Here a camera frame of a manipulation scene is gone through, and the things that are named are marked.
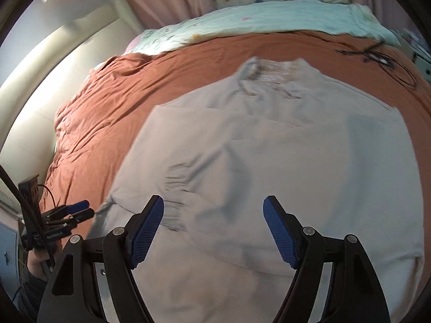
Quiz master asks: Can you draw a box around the light grey beige jacket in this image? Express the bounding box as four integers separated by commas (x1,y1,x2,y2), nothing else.
89,58,425,322

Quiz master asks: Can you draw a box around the rust orange bed cover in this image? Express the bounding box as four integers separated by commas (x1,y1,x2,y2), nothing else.
41,30,431,243

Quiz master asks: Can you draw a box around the cream padded headboard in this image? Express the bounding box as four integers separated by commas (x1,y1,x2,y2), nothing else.
1,18,140,183

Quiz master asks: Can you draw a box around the mint green blanket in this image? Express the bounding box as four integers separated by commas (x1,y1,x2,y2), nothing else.
126,0,399,55

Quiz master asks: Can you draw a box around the black cable near lens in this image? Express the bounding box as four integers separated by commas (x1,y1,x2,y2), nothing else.
0,164,58,270

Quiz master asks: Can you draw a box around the black cable on bed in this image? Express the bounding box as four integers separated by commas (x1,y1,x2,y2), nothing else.
335,41,420,92

